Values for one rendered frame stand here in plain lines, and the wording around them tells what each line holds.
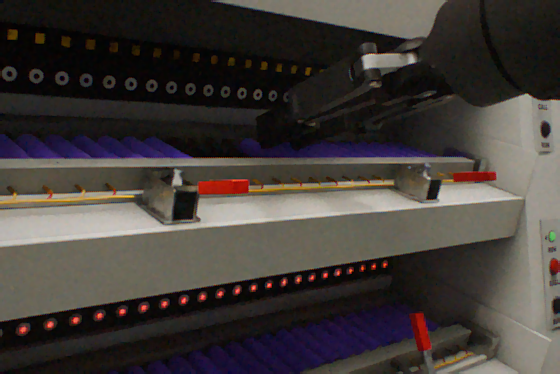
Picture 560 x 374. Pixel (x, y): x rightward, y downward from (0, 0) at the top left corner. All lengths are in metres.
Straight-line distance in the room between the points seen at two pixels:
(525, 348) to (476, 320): 0.06
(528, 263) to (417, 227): 0.19
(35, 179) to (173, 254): 0.09
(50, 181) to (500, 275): 0.51
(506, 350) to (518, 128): 0.25
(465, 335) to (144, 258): 0.45
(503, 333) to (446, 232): 0.18
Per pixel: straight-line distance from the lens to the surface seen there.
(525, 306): 0.74
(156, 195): 0.41
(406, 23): 0.60
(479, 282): 0.76
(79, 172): 0.42
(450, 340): 0.72
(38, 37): 0.54
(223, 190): 0.36
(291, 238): 0.46
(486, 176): 0.55
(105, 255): 0.38
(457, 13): 0.41
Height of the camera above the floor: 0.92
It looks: 1 degrees up
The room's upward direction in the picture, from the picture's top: 3 degrees counter-clockwise
